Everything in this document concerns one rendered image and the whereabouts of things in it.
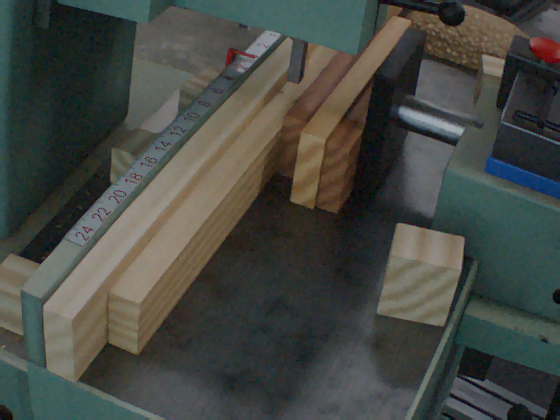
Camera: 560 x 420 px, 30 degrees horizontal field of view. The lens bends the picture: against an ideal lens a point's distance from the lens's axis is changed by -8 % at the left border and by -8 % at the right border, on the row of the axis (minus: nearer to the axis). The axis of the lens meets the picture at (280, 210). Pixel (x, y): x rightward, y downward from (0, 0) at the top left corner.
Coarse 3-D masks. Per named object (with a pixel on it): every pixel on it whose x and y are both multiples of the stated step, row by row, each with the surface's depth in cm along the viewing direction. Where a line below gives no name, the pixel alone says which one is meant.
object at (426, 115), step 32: (416, 32) 76; (384, 64) 71; (416, 64) 76; (384, 96) 70; (416, 96) 75; (384, 128) 72; (416, 128) 74; (448, 128) 73; (480, 128) 73; (384, 160) 75
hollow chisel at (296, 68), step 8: (296, 48) 75; (304, 48) 75; (296, 56) 75; (304, 56) 75; (296, 64) 76; (304, 64) 76; (288, 72) 76; (296, 72) 76; (288, 80) 76; (296, 80) 76
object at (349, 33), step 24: (192, 0) 72; (216, 0) 71; (240, 0) 71; (264, 0) 70; (288, 0) 70; (312, 0) 69; (336, 0) 68; (360, 0) 68; (264, 24) 71; (288, 24) 70; (312, 24) 70; (336, 24) 69; (360, 24) 69; (336, 48) 70; (360, 48) 70
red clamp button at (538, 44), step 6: (534, 42) 72; (540, 42) 72; (546, 42) 72; (552, 42) 72; (534, 48) 71; (540, 48) 71; (546, 48) 71; (552, 48) 71; (558, 48) 71; (534, 54) 72; (540, 54) 71; (546, 54) 71; (552, 54) 71; (558, 54) 71; (546, 60) 71; (552, 60) 71; (558, 60) 71
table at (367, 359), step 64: (448, 64) 93; (384, 192) 76; (256, 256) 68; (320, 256) 69; (384, 256) 70; (192, 320) 63; (256, 320) 64; (320, 320) 64; (384, 320) 65; (448, 320) 66; (512, 320) 71; (64, 384) 57; (128, 384) 58; (192, 384) 59; (256, 384) 59; (320, 384) 60; (384, 384) 60
